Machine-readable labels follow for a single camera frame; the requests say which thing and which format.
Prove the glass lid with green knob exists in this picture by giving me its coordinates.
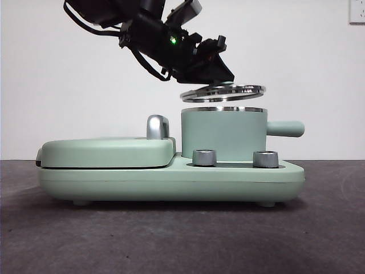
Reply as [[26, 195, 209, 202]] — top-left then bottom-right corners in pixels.
[[180, 81, 266, 103]]

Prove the silver control knob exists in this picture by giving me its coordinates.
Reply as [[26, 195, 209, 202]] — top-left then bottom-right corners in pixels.
[[192, 148, 218, 167], [252, 150, 279, 168]]

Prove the mint green breakfast machine base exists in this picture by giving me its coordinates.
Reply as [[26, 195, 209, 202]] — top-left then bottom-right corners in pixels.
[[38, 152, 305, 208]]

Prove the mint green griddle cover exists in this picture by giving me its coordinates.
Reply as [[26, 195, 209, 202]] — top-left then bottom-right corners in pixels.
[[36, 136, 177, 169]]

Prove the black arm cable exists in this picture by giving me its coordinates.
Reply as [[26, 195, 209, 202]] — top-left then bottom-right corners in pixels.
[[63, 1, 126, 38], [129, 47, 175, 83]]

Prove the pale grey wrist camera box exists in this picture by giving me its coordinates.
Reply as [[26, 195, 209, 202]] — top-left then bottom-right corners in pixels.
[[167, 0, 203, 25]]

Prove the mint green pot with handle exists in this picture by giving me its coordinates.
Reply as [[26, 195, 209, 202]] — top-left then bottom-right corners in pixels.
[[180, 106, 305, 159]]

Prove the chrome griddle cover handle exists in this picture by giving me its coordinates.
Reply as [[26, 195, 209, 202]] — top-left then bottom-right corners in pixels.
[[146, 114, 171, 140]]

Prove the white wall socket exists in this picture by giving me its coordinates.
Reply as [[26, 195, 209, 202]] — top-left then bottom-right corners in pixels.
[[349, 0, 365, 25]]

